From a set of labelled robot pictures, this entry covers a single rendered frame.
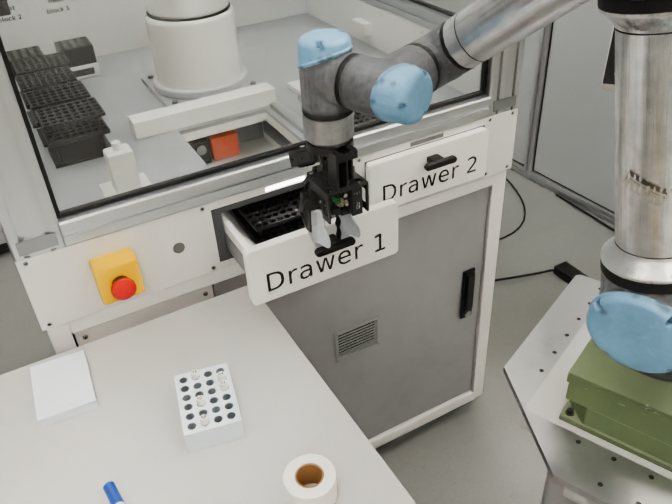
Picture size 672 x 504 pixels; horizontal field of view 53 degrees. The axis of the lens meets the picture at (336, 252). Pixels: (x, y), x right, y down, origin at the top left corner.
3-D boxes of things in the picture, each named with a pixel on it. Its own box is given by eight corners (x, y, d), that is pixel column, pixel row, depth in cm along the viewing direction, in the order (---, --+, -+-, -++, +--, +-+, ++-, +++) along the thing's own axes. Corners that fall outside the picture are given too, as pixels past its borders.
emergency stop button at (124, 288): (140, 297, 112) (134, 278, 110) (116, 305, 111) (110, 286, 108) (135, 287, 114) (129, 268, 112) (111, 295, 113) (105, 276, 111)
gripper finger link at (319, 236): (321, 271, 109) (324, 221, 104) (304, 253, 113) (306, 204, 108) (338, 267, 110) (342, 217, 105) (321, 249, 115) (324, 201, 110)
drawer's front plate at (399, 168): (485, 175, 147) (489, 128, 141) (371, 215, 136) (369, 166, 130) (480, 172, 148) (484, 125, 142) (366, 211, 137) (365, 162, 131)
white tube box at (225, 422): (245, 437, 99) (242, 419, 97) (188, 453, 98) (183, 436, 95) (230, 379, 109) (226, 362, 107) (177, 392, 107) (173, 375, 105)
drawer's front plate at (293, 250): (398, 252, 125) (398, 201, 119) (254, 307, 115) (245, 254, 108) (393, 248, 127) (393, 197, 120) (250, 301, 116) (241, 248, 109)
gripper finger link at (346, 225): (354, 261, 111) (346, 216, 106) (337, 243, 116) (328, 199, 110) (370, 253, 112) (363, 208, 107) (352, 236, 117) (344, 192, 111)
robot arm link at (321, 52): (330, 49, 87) (282, 37, 92) (335, 127, 93) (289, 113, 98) (368, 31, 92) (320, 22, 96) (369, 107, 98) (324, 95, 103)
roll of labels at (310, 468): (275, 492, 92) (272, 473, 89) (315, 463, 95) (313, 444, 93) (306, 527, 87) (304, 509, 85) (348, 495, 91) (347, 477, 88)
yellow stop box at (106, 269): (147, 294, 115) (138, 260, 111) (105, 309, 113) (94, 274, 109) (139, 278, 119) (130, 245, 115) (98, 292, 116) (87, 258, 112)
